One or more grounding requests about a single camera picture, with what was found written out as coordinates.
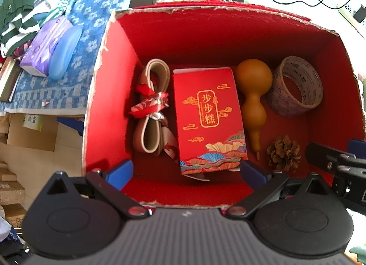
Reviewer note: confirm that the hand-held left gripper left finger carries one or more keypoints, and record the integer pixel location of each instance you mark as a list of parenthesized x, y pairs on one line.
[(121, 172)]

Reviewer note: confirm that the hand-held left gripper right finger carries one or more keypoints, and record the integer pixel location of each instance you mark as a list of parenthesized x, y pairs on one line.
[(251, 172)]

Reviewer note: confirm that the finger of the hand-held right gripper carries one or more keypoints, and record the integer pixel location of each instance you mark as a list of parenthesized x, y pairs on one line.
[(328, 156), (357, 144)]

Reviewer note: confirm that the brown pine cone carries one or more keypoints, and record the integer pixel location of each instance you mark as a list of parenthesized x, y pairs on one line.
[(283, 153)]

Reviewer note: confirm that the red gold-printed packet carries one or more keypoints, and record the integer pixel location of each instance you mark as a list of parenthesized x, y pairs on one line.
[(206, 139)]

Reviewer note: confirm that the clear printed tape roll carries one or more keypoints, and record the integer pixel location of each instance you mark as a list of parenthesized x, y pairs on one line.
[(311, 81)]

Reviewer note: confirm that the brown gourd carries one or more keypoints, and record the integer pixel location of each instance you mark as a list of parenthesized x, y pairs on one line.
[(253, 76)]

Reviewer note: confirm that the red cardboard box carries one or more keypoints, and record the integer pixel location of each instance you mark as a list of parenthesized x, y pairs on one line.
[(200, 41)]

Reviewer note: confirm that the brown cardboard box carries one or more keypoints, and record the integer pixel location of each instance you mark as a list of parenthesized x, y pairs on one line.
[(31, 139)]

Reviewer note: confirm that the stack of cardboard boxes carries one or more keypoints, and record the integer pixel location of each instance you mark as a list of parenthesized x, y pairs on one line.
[(11, 193)]

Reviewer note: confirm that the black charger plug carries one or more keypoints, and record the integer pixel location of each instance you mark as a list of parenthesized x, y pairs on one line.
[(360, 14)]

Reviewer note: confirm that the blue glasses case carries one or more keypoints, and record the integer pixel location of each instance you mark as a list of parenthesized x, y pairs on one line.
[(64, 53)]

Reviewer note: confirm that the white power strip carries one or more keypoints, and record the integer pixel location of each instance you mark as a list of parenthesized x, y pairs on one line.
[(347, 10)]

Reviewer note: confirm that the dark covered book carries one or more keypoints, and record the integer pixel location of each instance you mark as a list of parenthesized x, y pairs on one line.
[(10, 79)]

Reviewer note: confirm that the purple tissue pack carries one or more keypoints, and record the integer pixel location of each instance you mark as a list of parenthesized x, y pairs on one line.
[(43, 47)]

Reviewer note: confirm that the blue patterned cloth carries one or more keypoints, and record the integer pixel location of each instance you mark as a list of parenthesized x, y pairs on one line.
[(94, 18)]

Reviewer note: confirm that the pile of folded clothes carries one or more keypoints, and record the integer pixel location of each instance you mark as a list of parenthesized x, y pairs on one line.
[(20, 4)]

